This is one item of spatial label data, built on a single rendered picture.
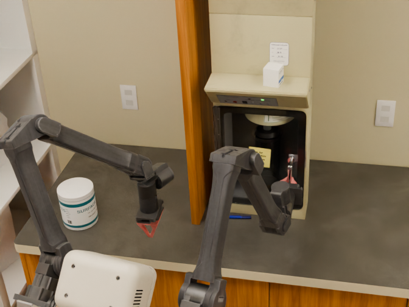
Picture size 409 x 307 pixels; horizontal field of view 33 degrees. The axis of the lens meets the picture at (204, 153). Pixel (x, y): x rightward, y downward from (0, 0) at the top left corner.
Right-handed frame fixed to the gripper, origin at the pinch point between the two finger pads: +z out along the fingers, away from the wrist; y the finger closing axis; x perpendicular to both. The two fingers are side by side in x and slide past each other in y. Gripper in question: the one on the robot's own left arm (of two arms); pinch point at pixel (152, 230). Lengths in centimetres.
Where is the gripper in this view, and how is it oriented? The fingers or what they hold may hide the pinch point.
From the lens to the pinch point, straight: 222.7
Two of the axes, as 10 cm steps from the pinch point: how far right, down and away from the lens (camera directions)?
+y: 2.1, -5.4, 8.1
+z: 0.6, 8.4, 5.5
